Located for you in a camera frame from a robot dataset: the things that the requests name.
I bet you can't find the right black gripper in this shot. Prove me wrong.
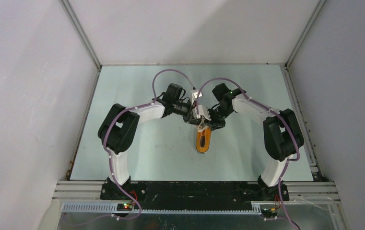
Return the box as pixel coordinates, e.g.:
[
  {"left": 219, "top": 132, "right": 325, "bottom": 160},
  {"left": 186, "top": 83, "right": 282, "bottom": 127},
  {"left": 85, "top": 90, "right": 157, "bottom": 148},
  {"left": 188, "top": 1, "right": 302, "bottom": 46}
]
[{"left": 203, "top": 105, "right": 233, "bottom": 131}]

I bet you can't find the orange canvas sneaker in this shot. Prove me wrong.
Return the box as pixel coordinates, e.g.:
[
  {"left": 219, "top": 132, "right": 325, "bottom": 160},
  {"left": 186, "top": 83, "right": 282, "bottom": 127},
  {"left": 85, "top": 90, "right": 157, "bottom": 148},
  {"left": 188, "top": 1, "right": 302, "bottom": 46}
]
[{"left": 195, "top": 128, "right": 212, "bottom": 154}]

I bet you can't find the white shoelace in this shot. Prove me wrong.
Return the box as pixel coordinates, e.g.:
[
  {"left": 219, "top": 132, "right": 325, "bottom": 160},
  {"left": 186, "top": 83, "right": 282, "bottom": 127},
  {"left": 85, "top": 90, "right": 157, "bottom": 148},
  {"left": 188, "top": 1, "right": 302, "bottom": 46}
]
[{"left": 196, "top": 116, "right": 209, "bottom": 133}]

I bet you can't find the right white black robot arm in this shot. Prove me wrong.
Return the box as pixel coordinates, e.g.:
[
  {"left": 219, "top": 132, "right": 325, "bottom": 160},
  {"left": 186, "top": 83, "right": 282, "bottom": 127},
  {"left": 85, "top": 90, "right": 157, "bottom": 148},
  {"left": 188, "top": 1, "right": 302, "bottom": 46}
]
[{"left": 208, "top": 83, "right": 305, "bottom": 200}]

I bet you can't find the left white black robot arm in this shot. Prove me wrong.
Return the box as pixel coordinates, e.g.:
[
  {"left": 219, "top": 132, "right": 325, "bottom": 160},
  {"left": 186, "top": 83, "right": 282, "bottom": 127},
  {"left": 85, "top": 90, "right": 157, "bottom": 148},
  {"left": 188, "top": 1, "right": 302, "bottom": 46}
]
[{"left": 97, "top": 83, "right": 202, "bottom": 200}]

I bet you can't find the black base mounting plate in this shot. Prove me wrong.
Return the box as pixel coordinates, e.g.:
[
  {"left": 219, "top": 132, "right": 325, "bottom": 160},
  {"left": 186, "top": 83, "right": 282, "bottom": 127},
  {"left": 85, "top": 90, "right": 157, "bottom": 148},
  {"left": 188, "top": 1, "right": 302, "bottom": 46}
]
[{"left": 100, "top": 178, "right": 289, "bottom": 211}]

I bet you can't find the right controller board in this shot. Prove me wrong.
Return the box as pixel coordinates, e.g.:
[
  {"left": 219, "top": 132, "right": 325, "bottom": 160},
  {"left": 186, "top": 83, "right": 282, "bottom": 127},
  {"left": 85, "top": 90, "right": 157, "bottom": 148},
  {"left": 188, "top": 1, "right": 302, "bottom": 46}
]
[{"left": 260, "top": 208, "right": 280, "bottom": 219}]

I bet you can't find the controller board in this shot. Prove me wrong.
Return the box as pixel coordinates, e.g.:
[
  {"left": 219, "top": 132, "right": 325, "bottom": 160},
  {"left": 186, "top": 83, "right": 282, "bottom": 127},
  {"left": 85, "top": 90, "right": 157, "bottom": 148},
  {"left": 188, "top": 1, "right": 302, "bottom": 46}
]
[
  {"left": 116, "top": 203, "right": 134, "bottom": 212},
  {"left": 260, "top": 208, "right": 280, "bottom": 219}
]

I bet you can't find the left controller board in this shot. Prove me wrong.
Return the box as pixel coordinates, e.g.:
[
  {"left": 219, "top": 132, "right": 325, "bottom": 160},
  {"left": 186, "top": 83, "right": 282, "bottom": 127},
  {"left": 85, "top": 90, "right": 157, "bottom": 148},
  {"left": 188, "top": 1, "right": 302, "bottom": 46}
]
[{"left": 116, "top": 203, "right": 134, "bottom": 212}]

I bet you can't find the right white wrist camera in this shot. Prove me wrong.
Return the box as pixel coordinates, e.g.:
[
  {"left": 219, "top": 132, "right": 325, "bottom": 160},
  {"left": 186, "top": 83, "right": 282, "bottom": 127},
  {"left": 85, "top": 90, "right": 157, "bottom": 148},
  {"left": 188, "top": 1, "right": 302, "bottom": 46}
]
[{"left": 192, "top": 104, "right": 212, "bottom": 121}]

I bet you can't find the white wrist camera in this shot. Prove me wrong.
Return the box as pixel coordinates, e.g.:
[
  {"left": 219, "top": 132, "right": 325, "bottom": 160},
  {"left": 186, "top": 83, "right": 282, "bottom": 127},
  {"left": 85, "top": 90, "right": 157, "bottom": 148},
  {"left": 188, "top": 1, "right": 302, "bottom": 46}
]
[
  {"left": 190, "top": 90, "right": 202, "bottom": 101},
  {"left": 192, "top": 104, "right": 212, "bottom": 121}
]

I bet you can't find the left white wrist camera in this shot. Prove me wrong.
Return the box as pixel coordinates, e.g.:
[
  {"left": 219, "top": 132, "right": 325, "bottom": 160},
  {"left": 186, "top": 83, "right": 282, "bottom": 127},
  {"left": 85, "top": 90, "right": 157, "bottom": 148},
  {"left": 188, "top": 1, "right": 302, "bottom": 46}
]
[{"left": 190, "top": 90, "right": 202, "bottom": 101}]

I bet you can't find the aluminium frame rail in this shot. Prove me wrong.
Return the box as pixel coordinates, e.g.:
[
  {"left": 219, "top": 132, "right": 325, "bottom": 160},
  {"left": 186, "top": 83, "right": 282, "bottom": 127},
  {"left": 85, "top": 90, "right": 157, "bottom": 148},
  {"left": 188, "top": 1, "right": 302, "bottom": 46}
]
[{"left": 52, "top": 181, "right": 341, "bottom": 204}]

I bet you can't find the grey slotted cable duct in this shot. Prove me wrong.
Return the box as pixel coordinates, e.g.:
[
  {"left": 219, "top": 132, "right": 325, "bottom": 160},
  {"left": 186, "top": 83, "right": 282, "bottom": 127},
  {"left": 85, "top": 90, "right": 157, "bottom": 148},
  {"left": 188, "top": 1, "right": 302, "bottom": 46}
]
[{"left": 61, "top": 203, "right": 262, "bottom": 215}]

